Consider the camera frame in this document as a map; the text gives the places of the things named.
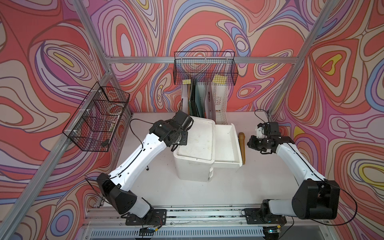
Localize gold microphone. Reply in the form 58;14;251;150
238;132;246;165

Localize white pull-out drawer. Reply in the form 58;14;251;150
213;124;243;170

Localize white drawer cabinet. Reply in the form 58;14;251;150
174;117;216;183

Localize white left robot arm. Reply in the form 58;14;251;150
97;116;194;219

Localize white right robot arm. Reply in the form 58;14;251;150
247;136;340;220

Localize green folders in organizer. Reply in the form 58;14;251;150
189;81;205;118

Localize small yellow sticky notes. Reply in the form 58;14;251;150
182;79;192;85

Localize white plastic file organizer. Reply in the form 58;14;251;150
179;85;229;125

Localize yellow sticky note pad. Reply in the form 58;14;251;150
212;74;228;86

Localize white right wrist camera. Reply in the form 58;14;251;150
256;123;266;139

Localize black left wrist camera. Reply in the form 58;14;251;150
173;111;194;131

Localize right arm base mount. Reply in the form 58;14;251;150
243;200;287;226

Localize black wire basket at back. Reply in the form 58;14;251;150
173;50;239;86

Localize black wire basket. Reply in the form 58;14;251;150
173;50;239;86
63;83;130;152

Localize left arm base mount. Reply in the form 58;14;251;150
125;209;167;227

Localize black wire basket on left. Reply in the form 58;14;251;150
63;83;130;152

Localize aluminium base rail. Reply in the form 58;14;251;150
76;205;337;240

